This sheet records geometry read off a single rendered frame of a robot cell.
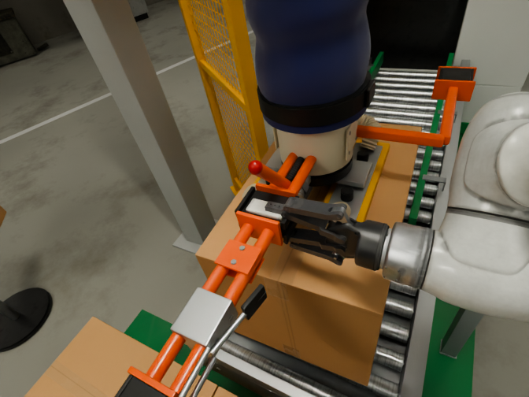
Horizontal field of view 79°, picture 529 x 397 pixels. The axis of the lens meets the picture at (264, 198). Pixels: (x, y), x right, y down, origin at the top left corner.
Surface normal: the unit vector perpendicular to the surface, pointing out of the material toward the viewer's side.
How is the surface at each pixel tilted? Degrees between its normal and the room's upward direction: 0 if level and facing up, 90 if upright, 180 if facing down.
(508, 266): 35
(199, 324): 0
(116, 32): 90
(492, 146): 58
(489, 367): 0
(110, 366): 0
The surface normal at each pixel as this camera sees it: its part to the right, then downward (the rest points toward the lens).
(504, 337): -0.15, -0.71
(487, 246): -0.43, -0.14
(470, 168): -0.98, -0.14
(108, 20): 0.88, 0.21
